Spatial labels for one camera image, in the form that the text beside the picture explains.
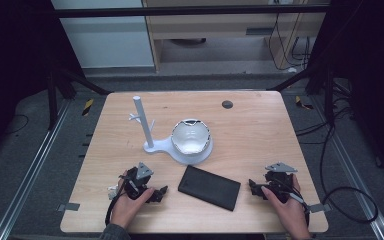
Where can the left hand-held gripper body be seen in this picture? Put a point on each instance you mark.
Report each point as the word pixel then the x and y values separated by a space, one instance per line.
pixel 139 181

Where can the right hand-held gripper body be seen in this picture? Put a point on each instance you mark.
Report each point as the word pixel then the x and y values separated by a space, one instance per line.
pixel 278 181

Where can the black leather wallet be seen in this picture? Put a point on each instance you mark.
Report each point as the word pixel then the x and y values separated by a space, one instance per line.
pixel 210 187

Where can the white bowl with silver rim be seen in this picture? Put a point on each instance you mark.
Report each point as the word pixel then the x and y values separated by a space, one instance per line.
pixel 190 137

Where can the person's left hand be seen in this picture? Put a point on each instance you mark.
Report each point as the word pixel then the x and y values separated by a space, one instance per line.
pixel 125 210

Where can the person's right hand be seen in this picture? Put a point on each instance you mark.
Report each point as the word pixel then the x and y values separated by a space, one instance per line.
pixel 293 216

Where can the grey tape strip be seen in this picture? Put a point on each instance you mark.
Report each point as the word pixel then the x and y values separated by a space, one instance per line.
pixel 69 207
pixel 320 208

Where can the white stand with pole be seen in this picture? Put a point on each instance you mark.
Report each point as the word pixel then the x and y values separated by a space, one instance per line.
pixel 142 116

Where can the yellow black striped tape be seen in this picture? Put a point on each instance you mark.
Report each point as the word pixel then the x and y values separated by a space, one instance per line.
pixel 302 103
pixel 87 107

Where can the grey table grommet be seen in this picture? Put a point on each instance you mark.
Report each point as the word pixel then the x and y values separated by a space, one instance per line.
pixel 227 104

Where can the black metal stand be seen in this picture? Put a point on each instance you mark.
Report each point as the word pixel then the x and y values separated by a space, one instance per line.
pixel 329 96
pixel 51 100

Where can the white cabinet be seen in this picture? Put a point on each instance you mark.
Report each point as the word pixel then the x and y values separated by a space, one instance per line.
pixel 108 43

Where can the black curtain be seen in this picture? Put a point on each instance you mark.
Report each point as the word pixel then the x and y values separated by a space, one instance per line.
pixel 373 66
pixel 10 66

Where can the light wooden desk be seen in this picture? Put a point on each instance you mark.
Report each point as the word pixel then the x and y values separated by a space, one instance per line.
pixel 213 25

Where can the black horizontal bar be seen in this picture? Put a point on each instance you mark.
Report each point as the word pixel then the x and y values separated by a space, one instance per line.
pixel 180 11

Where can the metal floor rail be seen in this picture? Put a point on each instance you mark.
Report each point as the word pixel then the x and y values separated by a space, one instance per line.
pixel 30 170
pixel 356 176

